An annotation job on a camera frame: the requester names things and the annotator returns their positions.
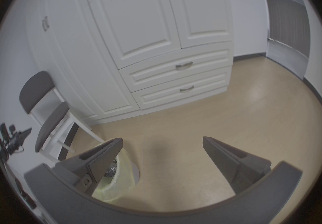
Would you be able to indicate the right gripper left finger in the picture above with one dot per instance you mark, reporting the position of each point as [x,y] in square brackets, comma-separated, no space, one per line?
[93,165]

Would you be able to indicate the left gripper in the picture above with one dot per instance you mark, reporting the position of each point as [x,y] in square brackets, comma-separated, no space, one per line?
[13,142]

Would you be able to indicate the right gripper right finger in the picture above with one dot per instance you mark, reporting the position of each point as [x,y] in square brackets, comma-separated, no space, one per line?
[236,167]

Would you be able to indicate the black plastic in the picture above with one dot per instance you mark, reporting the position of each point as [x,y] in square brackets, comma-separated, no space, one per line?
[110,170]

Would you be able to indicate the yellow plastic bag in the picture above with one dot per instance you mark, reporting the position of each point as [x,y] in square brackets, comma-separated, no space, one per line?
[120,182]

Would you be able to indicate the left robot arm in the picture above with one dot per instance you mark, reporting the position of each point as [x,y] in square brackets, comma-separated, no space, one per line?
[3,142]

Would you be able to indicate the white chair grey cushions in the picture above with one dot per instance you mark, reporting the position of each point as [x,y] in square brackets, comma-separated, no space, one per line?
[51,122]

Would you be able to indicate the white wardrobe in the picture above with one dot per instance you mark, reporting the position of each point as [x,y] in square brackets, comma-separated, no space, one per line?
[138,29]

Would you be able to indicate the grey curtain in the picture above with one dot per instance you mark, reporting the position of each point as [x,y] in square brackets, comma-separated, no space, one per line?
[288,27]

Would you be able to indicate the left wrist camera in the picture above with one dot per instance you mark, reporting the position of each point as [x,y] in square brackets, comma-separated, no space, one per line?
[11,129]

